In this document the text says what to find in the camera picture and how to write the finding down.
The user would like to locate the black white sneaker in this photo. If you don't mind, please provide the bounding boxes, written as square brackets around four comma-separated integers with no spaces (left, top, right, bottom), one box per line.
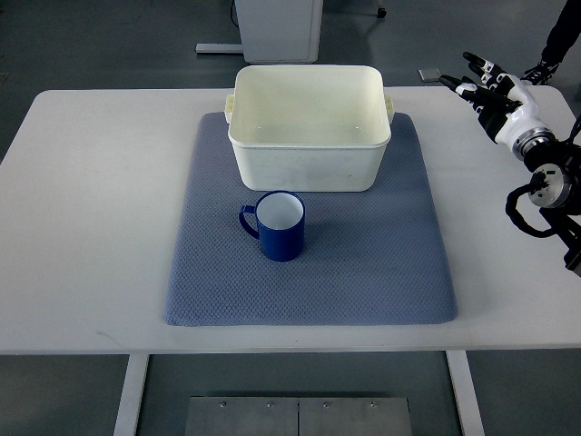
[520,62,559,85]

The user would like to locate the person leg black trousers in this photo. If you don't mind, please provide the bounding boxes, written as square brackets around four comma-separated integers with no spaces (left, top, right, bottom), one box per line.
[541,0,580,66]

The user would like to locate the blue textured fabric mat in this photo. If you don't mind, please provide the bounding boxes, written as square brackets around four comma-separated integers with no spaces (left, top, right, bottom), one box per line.
[164,113,458,327]

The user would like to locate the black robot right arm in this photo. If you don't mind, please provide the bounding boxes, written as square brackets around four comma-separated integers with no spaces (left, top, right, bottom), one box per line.
[505,120,580,274]

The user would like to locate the right white table leg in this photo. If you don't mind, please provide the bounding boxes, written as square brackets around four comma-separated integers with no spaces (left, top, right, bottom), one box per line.
[446,351,485,436]

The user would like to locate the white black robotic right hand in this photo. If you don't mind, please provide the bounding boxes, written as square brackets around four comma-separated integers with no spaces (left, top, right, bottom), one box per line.
[438,52,546,148]

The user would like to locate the white plastic storage box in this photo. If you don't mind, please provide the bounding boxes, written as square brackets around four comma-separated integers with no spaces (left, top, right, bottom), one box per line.
[224,64,392,192]

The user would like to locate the metal floor plate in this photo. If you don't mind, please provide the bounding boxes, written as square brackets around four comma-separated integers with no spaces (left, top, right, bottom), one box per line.
[184,397,412,435]

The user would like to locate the blue mug white inside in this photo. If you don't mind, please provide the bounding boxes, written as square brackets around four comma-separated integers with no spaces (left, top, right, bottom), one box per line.
[238,191,306,263]

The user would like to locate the white table leg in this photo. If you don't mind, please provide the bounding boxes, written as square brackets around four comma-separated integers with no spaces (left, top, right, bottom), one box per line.
[113,353,150,436]
[446,351,485,436]

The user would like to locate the left white table leg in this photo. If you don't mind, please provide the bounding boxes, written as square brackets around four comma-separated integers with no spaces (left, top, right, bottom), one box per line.
[113,353,150,436]

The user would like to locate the small grey floor plate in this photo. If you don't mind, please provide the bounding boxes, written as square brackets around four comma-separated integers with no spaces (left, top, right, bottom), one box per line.
[418,68,441,83]

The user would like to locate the white cabinet on base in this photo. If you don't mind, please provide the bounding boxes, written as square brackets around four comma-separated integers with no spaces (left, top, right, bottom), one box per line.
[195,0,323,64]

